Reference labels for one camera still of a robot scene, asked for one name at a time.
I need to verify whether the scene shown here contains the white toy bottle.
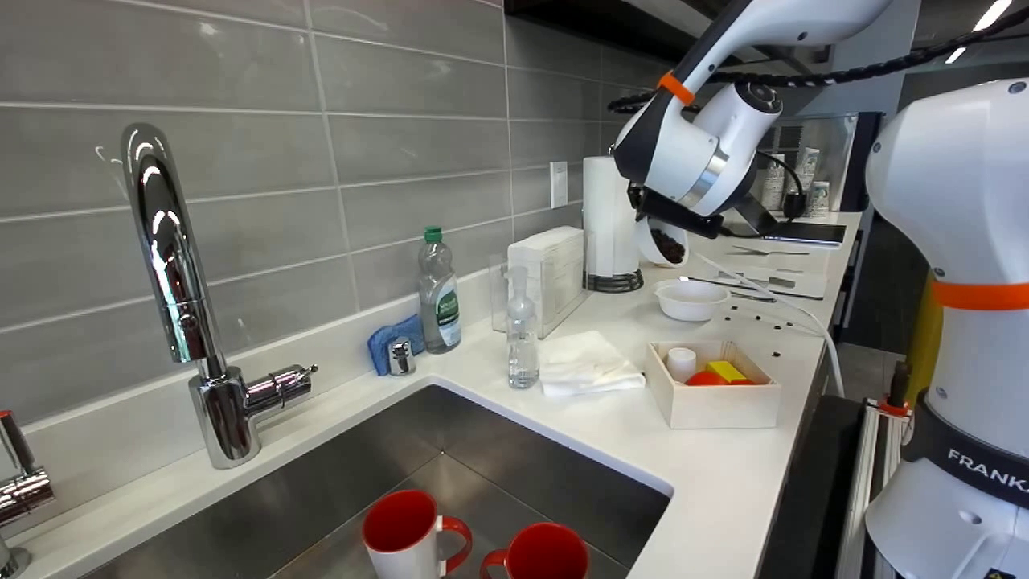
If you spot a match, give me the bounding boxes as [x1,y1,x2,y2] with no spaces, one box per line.
[667,348,698,382]

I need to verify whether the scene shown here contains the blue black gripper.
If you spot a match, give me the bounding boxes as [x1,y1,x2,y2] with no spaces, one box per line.
[627,185,726,237]

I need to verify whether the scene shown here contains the paper towel roll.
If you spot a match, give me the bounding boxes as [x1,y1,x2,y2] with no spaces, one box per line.
[582,159,640,278]

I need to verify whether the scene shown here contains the green cap soap bottle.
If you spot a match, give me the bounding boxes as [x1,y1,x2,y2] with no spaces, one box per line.
[419,225,462,354]

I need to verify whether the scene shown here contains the stainless steel sink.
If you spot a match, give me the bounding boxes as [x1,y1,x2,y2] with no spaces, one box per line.
[86,386,669,579]

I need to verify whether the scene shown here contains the orange toy item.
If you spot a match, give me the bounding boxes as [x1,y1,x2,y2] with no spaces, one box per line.
[684,371,724,386]

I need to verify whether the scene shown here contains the small chrome side tap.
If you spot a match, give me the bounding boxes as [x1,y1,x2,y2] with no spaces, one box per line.
[0,405,58,579]

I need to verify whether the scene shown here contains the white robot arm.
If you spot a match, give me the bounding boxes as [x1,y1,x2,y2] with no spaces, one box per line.
[610,0,887,241]

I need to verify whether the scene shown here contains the white bowl with beans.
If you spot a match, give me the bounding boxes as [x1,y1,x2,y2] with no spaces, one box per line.
[636,220,687,269]

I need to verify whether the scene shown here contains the white crumpled paper towel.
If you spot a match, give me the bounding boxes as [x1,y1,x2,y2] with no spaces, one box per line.
[539,331,646,399]

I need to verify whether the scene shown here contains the white napkin stack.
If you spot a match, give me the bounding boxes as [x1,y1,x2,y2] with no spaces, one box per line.
[507,225,586,339]

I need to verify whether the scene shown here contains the red white mug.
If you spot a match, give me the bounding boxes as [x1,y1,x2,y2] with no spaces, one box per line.
[361,490,473,579]
[478,520,590,579]

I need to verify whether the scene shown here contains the white cable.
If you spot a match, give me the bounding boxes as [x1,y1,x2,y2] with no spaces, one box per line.
[696,252,849,399]

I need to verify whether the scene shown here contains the yellow toy item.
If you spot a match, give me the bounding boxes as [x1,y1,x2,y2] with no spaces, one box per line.
[709,361,750,382]

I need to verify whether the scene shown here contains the wall outlet plate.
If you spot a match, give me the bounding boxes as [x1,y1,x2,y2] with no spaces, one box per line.
[548,160,569,210]

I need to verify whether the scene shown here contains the white empty bowl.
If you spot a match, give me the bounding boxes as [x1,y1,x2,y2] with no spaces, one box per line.
[655,278,726,323]

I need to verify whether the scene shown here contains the black paper towel holder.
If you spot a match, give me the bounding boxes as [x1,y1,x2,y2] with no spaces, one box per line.
[582,270,642,292]

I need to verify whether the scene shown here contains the clear small bottle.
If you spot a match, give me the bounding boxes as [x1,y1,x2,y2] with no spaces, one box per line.
[506,269,539,391]

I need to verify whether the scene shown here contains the wooden toy box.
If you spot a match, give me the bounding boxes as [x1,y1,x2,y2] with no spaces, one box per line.
[646,340,783,430]

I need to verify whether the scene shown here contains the blue sponge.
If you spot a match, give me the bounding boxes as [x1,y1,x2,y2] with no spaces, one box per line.
[367,316,425,376]

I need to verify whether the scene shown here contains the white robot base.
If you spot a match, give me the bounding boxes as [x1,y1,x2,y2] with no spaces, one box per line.
[865,77,1029,579]

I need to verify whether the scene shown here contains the chrome kitchen faucet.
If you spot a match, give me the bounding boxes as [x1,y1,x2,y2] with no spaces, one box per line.
[122,123,315,471]

